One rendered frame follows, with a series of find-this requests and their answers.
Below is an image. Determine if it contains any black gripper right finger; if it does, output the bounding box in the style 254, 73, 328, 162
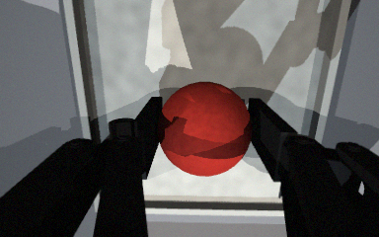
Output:
248, 98, 379, 237

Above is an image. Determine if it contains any red ball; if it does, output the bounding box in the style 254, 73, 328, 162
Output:
157, 82, 253, 177

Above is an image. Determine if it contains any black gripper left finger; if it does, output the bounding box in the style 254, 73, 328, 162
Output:
0, 97, 163, 237

